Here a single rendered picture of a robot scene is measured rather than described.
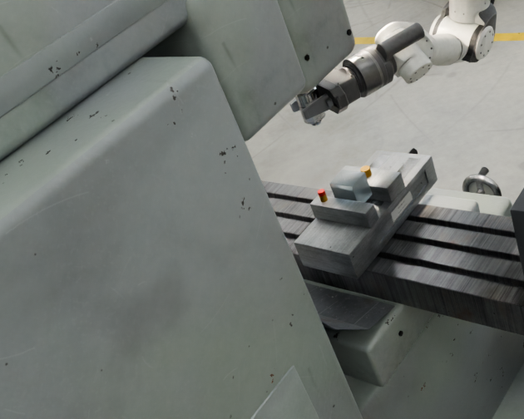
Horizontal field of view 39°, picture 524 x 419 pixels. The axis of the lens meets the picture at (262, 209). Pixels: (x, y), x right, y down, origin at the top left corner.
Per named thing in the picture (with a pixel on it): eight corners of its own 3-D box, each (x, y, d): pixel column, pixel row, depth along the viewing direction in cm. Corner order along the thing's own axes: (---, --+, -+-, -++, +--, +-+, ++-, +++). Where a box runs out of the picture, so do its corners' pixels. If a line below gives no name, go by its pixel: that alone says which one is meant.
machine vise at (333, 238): (383, 173, 179) (372, 135, 173) (438, 179, 169) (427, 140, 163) (303, 266, 161) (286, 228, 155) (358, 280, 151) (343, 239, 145)
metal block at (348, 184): (349, 190, 162) (342, 169, 159) (372, 194, 158) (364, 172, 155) (337, 205, 160) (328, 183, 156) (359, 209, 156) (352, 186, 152)
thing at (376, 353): (370, 217, 201) (358, 182, 194) (490, 238, 177) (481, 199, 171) (262, 347, 175) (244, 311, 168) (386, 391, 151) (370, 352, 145)
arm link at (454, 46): (402, 61, 164) (442, 58, 178) (442, 73, 158) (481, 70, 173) (415, 12, 160) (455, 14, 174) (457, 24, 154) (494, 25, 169)
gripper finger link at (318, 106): (300, 107, 145) (326, 92, 146) (305, 121, 147) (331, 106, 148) (304, 110, 144) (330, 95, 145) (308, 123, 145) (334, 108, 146)
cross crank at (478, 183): (473, 195, 219) (465, 164, 212) (511, 200, 211) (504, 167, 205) (448, 229, 210) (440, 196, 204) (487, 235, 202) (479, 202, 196)
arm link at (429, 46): (368, 42, 154) (400, 41, 164) (393, 74, 151) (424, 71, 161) (388, 19, 150) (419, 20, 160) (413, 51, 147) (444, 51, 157)
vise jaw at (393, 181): (350, 179, 169) (345, 165, 167) (406, 186, 159) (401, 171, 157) (336, 194, 166) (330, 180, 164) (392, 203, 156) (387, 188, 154)
